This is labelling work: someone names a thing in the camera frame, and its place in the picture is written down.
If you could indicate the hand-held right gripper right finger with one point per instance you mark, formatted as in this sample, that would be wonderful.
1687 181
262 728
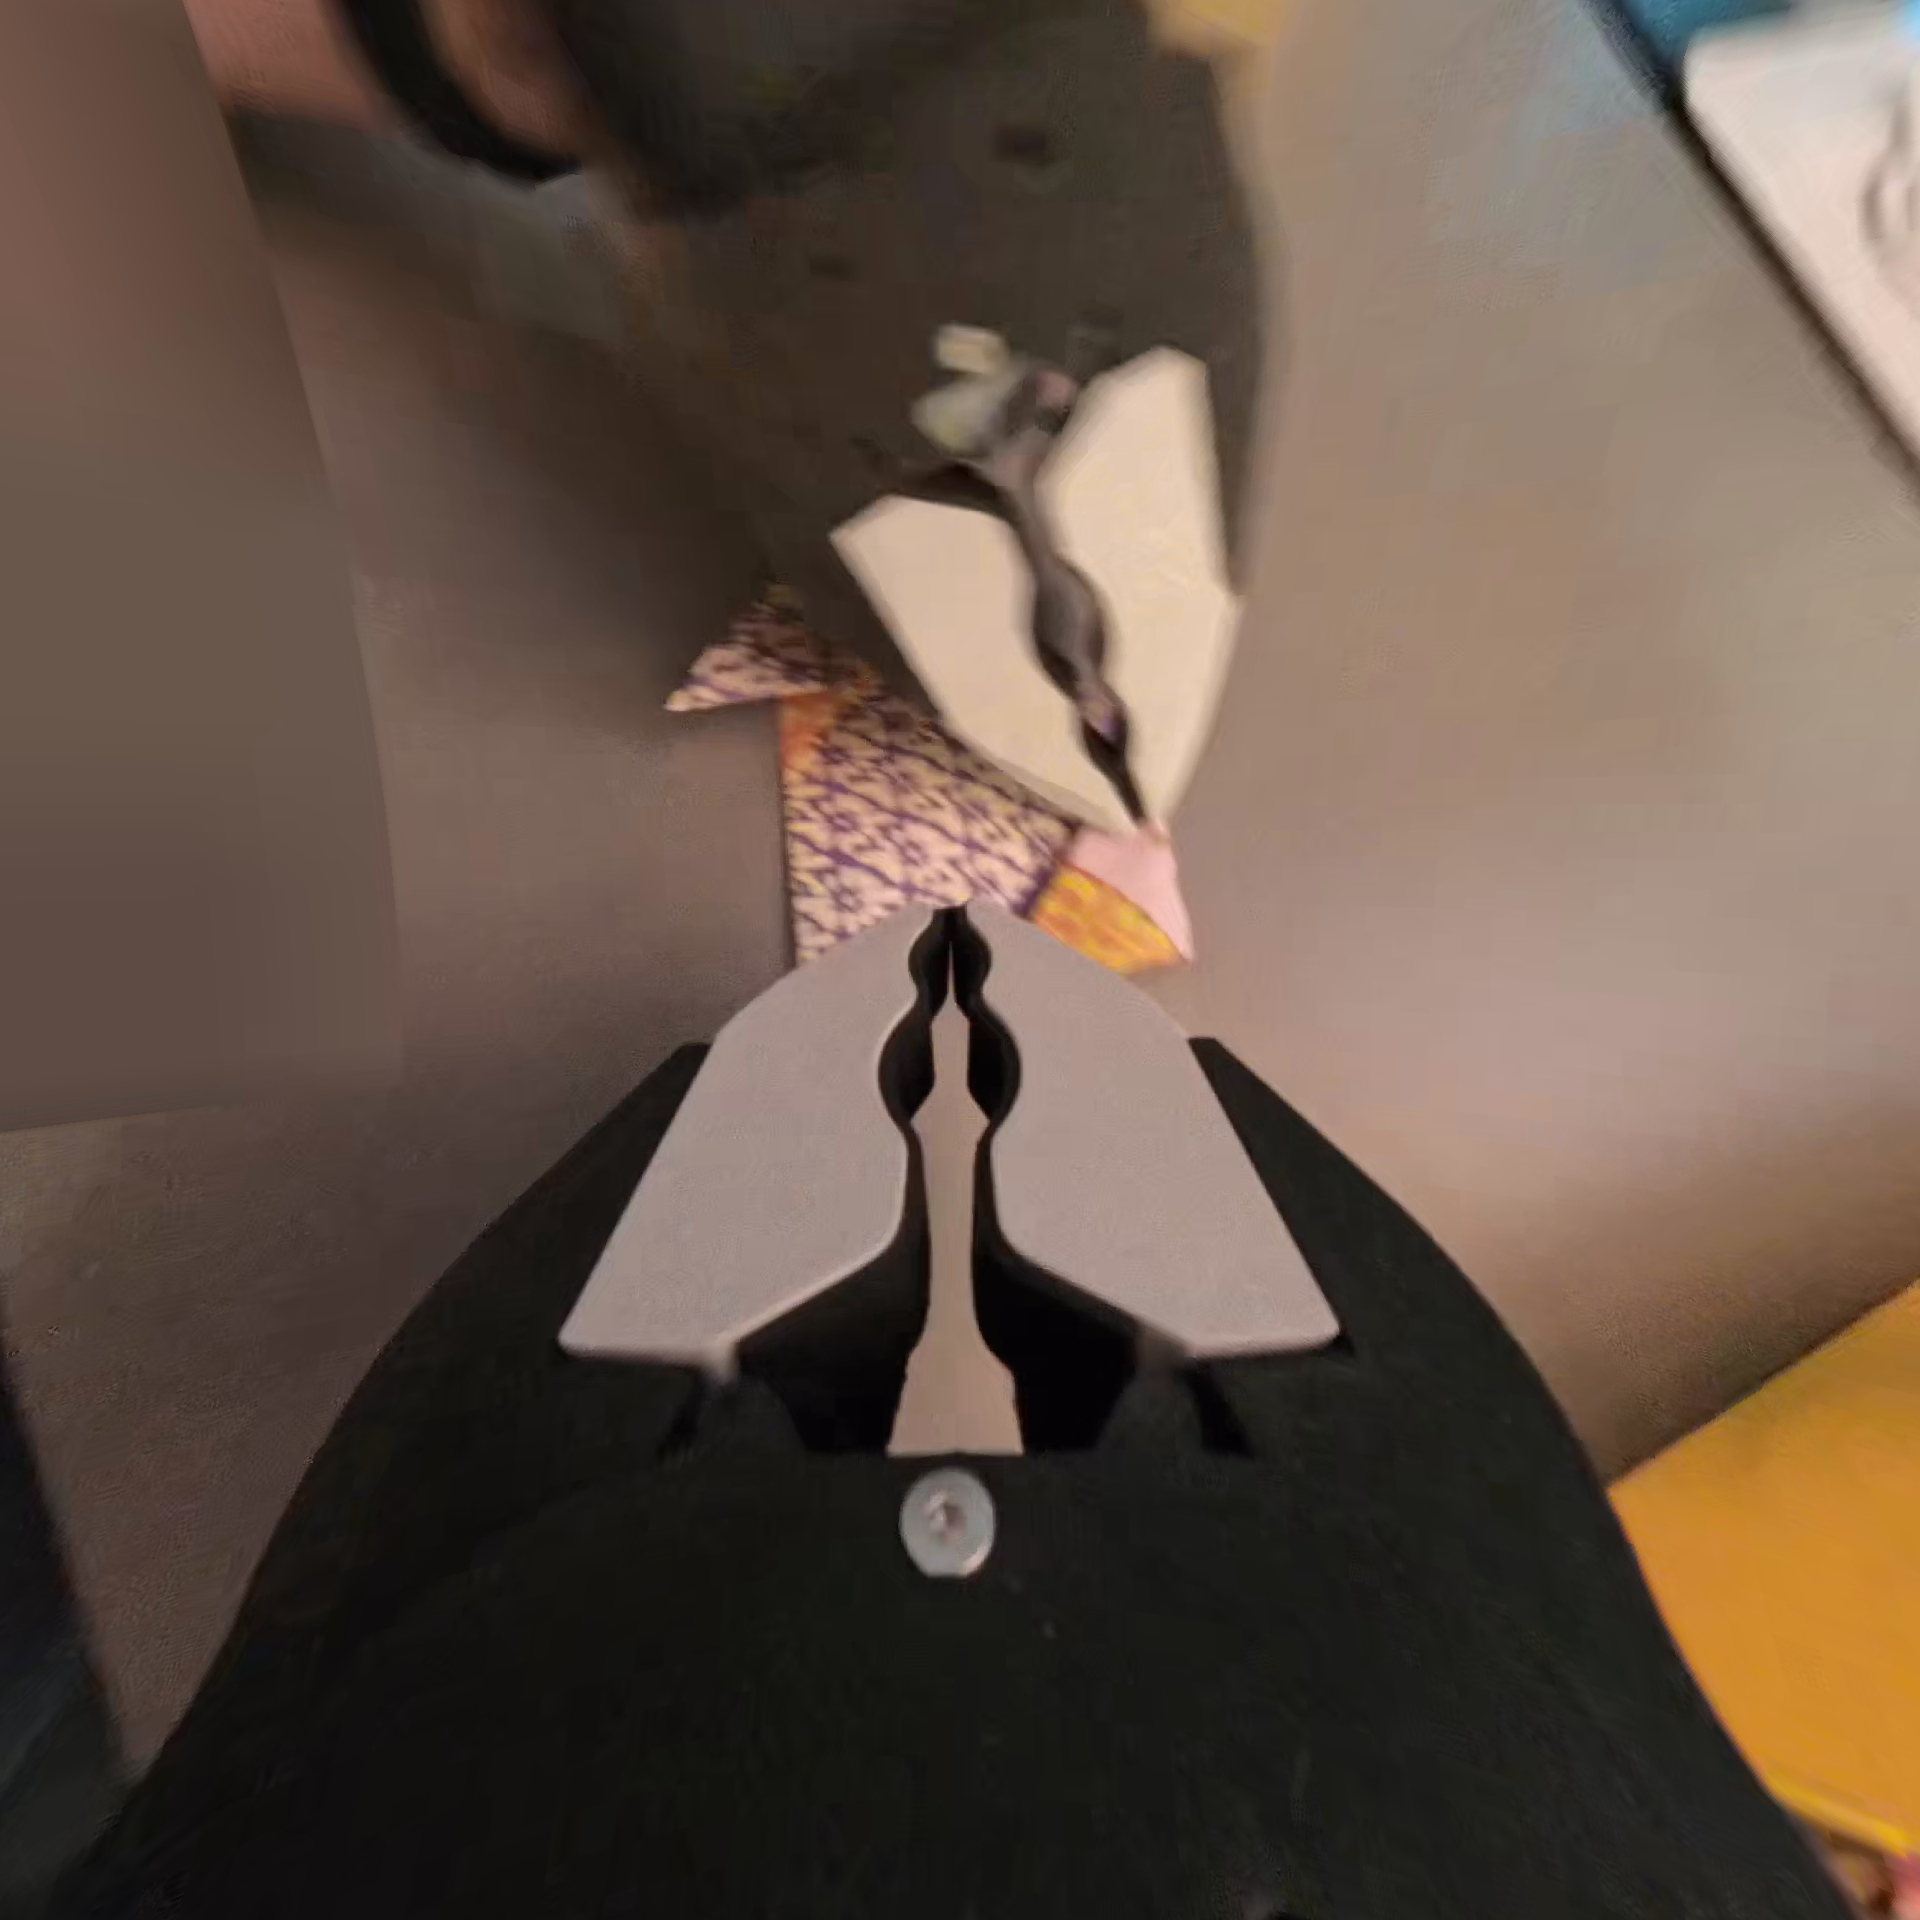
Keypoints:
1142 1184

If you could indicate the person's left hand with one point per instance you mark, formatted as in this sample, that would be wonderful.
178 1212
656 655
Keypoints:
518 77

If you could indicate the teal board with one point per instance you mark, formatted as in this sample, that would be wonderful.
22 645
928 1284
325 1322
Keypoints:
1641 38

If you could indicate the patterned origami paper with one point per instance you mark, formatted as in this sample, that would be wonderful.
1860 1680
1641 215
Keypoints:
902 840

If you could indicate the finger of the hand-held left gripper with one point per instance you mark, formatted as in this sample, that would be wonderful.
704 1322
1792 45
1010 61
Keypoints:
960 616
1161 569

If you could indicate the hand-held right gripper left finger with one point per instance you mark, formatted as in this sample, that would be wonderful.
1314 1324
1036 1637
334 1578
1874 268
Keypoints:
765 1184

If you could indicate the white printed sheet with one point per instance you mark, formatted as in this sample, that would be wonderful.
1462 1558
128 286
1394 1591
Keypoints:
1800 149

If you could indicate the yellow plastic bin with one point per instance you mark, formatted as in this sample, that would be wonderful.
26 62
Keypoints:
1800 1576

